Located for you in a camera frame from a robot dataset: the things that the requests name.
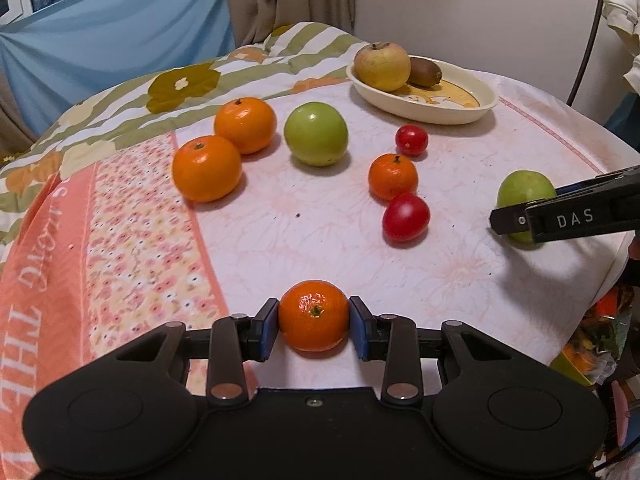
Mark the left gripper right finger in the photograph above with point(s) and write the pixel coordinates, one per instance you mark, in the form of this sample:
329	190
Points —
393	340

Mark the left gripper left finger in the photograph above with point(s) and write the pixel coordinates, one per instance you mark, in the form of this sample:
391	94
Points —
233	341

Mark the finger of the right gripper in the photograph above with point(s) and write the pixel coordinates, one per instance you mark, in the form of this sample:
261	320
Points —
566	218
602	179

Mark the green apple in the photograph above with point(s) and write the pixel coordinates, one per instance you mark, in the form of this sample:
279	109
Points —
523	186
316	134

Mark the small orange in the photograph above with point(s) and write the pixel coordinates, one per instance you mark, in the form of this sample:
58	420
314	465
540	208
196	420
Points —
313	316
391	175

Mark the right hand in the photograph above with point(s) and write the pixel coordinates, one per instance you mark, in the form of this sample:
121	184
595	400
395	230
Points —
634	247

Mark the red tomato near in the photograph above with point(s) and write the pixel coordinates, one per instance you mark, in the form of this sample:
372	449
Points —
407	217

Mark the red tomato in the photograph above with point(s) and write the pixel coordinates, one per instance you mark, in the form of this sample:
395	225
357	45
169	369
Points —
411	140
407	217

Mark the colourful clutter bag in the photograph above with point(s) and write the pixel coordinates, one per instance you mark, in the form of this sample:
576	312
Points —
603	354

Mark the cream duck-print plate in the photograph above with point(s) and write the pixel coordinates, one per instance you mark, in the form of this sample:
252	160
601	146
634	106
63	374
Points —
459	99

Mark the pink white bed cover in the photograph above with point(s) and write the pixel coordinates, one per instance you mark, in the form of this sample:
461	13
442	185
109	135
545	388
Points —
104	248

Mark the red tomato far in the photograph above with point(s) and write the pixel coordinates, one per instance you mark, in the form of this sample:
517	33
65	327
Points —
411	140

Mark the orange left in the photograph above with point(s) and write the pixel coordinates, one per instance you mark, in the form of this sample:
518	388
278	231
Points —
206	169

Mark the white cloth hanging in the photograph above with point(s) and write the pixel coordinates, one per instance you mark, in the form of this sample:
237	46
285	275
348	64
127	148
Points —
623	17

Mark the brown kiwi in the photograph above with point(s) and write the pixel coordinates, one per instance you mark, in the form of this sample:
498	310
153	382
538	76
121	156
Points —
424	73

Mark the orange far back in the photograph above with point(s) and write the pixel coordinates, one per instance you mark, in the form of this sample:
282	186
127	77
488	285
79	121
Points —
248	123

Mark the yellow-red apple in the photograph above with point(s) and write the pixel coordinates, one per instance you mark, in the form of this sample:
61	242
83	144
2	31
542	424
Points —
383	65

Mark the floral striped quilt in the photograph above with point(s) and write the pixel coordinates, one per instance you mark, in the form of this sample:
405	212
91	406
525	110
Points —
292	59

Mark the beige left curtain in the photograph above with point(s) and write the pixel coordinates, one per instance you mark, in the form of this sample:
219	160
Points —
15	136

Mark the blue window cloth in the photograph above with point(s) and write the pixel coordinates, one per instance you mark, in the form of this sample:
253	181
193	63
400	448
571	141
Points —
59	56

